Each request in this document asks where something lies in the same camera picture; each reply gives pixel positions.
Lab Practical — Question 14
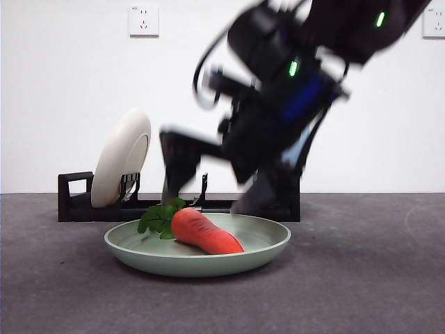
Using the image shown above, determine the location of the green plate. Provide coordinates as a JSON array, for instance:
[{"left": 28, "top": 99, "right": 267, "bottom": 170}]
[{"left": 104, "top": 212, "right": 292, "bottom": 278}]

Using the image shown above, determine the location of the black plate rack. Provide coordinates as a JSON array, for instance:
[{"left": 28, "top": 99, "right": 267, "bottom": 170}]
[{"left": 57, "top": 171, "right": 301, "bottom": 223}]

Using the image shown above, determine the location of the cream plate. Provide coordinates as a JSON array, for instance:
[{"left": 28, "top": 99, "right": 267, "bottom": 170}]
[{"left": 90, "top": 107, "right": 152, "bottom": 209}]

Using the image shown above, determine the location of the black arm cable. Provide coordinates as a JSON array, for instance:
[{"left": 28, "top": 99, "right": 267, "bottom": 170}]
[{"left": 193, "top": 31, "right": 232, "bottom": 107}]

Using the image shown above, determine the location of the orange carrot with green leaves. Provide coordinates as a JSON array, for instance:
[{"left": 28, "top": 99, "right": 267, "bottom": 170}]
[{"left": 137, "top": 197, "right": 245, "bottom": 255}]

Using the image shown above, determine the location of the white wall socket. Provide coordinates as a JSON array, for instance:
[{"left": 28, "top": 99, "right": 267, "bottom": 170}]
[
  {"left": 129, "top": 5, "right": 160, "bottom": 38},
  {"left": 422, "top": 8, "right": 445, "bottom": 39}
]

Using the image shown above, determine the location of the blue plate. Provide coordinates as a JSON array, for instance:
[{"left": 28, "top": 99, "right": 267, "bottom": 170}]
[{"left": 281, "top": 128, "right": 310, "bottom": 168}]

